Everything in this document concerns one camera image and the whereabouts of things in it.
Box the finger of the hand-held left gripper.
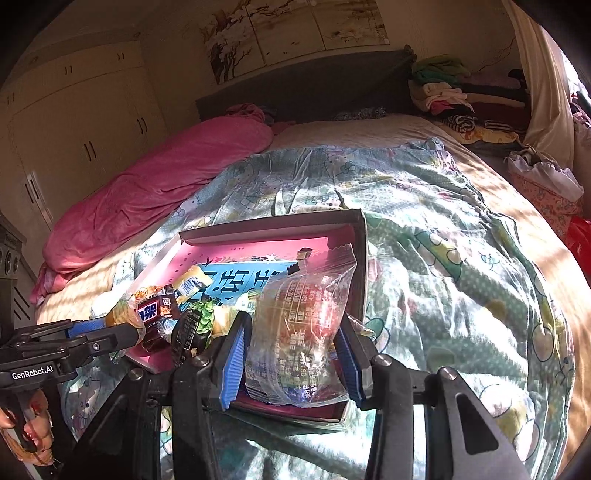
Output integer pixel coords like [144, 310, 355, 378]
[59, 320, 145, 366]
[0, 319, 112, 348]

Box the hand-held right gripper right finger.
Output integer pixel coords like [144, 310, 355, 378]
[333, 314, 532, 480]

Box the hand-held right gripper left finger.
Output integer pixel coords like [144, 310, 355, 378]
[69, 311, 254, 480]

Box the orange rice cracker packet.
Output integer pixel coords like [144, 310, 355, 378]
[105, 286, 146, 335]

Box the brown chocolate bar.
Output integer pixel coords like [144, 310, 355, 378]
[137, 295, 182, 334]

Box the dark blue snack packet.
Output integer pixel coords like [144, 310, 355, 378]
[170, 308, 205, 367]

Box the clear printed snack packet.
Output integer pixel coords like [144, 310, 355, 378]
[244, 242, 358, 408]

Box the yellow candy packet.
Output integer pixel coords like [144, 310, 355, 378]
[174, 265, 214, 302]

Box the pink tray with book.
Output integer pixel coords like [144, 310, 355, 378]
[124, 209, 369, 424]

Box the person's left hand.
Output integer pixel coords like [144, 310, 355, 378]
[0, 398, 55, 465]

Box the cartoon printed quilt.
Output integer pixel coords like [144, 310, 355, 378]
[65, 137, 578, 480]

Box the pink blanket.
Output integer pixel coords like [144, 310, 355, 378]
[30, 104, 274, 305]

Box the cream wardrobe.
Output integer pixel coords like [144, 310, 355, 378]
[0, 39, 169, 241]

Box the pink floral fabric bin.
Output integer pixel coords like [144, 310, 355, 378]
[510, 171, 583, 241]

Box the dark patterned pillow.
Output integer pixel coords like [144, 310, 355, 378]
[332, 107, 386, 121]

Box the red bag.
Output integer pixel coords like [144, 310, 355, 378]
[566, 216, 591, 278]

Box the yellow printed cloth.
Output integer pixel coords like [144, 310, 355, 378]
[445, 124, 520, 146]

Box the white ruffled cloth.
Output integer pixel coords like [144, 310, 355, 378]
[504, 148, 583, 201]

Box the dark headboard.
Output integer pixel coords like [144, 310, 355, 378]
[196, 45, 416, 134]

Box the pile of folded clothes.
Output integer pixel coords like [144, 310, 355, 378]
[410, 54, 529, 134]

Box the beige curtain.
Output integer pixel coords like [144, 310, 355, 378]
[503, 0, 587, 158]

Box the wall painting with branches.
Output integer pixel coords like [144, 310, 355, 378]
[201, 0, 389, 84]

